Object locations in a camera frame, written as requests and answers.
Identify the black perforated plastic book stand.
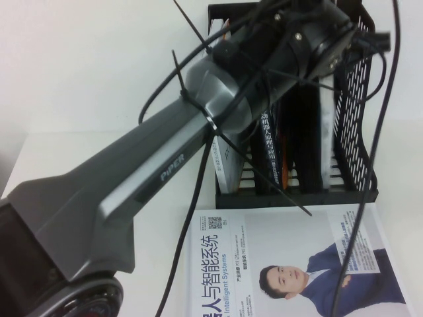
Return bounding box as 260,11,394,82
207,0,379,209

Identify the white teal car suspension book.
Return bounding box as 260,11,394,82
318,75,336,191

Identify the white book with orange circle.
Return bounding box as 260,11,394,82
208,18,252,194

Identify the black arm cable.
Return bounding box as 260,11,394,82
137,0,298,125
157,131,212,317

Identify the magazine with man in suit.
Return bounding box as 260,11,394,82
190,206,412,317

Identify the dark blue robotics book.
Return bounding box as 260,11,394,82
259,105,289,192

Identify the black zip tie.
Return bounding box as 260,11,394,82
171,48,313,218
173,0,214,51

